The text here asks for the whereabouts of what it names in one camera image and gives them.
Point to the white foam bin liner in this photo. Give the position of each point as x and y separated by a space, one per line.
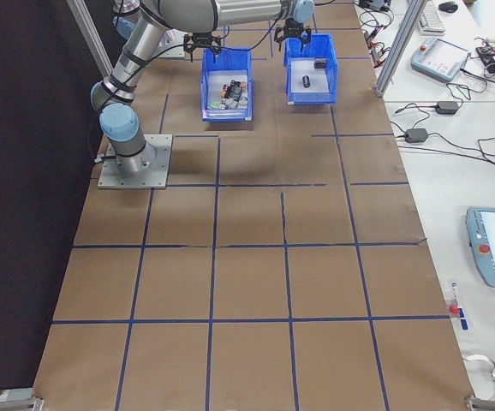
299 68

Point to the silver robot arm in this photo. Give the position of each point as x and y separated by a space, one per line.
140 55
124 26

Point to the blue storage bin with buttons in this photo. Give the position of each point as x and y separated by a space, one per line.
226 114

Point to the small blue white card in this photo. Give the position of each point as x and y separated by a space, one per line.
466 323

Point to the red button green contact block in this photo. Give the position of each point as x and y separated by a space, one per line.
216 105

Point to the white keyboard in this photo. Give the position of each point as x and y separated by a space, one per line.
431 17

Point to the black cylindrical capacitor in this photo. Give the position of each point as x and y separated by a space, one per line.
320 67
320 61

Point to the red mushroom push button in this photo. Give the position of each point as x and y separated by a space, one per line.
227 90

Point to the pile of small items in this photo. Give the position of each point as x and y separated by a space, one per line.
214 83

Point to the black computer mouse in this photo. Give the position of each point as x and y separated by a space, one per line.
448 6

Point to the black power adapter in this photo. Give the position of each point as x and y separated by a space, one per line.
446 107
416 135

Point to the white square base plate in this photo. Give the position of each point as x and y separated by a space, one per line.
171 40
157 175

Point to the blue storage bin with capacitors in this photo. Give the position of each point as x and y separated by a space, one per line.
311 99

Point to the small black component block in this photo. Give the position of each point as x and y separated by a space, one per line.
306 81

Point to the aluminium table edge rail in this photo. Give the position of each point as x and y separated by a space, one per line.
7 400
493 403

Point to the black frame cover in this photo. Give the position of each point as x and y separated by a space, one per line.
25 171

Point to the aluminium profile post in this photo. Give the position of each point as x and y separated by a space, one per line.
397 47

